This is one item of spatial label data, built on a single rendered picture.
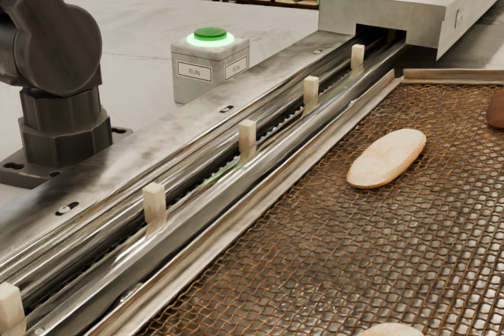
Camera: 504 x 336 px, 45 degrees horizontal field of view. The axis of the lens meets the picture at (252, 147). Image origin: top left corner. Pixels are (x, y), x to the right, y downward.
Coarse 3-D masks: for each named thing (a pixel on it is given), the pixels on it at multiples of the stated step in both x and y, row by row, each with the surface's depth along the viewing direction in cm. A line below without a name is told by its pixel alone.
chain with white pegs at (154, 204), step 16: (400, 32) 96; (352, 48) 79; (352, 64) 80; (304, 80) 68; (336, 80) 77; (304, 96) 69; (240, 128) 58; (272, 128) 64; (240, 144) 58; (224, 160) 57; (208, 176) 55; (144, 192) 47; (160, 192) 47; (144, 208) 48; (160, 208) 48; (144, 224) 48; (80, 272) 43; (0, 288) 36; (16, 288) 36; (0, 304) 36; (16, 304) 37; (32, 304) 39; (0, 320) 37; (16, 320) 37
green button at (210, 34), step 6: (198, 30) 73; (204, 30) 73; (210, 30) 73; (216, 30) 73; (222, 30) 73; (198, 36) 71; (204, 36) 71; (210, 36) 71; (216, 36) 71; (222, 36) 71
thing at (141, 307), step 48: (384, 96) 58; (432, 96) 57; (480, 96) 55; (480, 144) 45; (288, 192) 43; (336, 192) 42; (384, 192) 40; (288, 240) 37; (384, 240) 35; (432, 240) 34; (480, 240) 34; (144, 288) 32; (192, 288) 33; (288, 288) 32; (336, 288) 31; (480, 288) 30
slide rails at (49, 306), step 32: (384, 32) 92; (288, 96) 69; (320, 96) 69; (256, 128) 62; (192, 160) 55; (192, 192) 50; (96, 224) 46; (160, 224) 46; (64, 256) 42; (32, 288) 40; (64, 288) 39; (32, 320) 37
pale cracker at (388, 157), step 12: (396, 132) 47; (408, 132) 47; (420, 132) 47; (372, 144) 46; (384, 144) 45; (396, 144) 45; (408, 144) 45; (420, 144) 45; (360, 156) 44; (372, 156) 44; (384, 156) 43; (396, 156) 43; (408, 156) 43; (360, 168) 42; (372, 168) 42; (384, 168) 42; (396, 168) 42; (348, 180) 42; (360, 180) 41; (372, 180) 41; (384, 180) 41
